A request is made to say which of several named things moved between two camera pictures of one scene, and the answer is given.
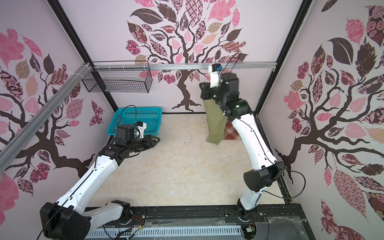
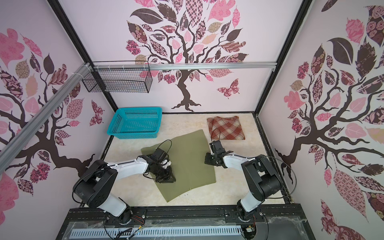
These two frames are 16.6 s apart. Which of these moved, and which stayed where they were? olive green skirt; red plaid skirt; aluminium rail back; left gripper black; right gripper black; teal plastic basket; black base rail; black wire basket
Moved: right gripper black; olive green skirt; left gripper black
Stayed: black base rail; aluminium rail back; teal plastic basket; red plaid skirt; black wire basket
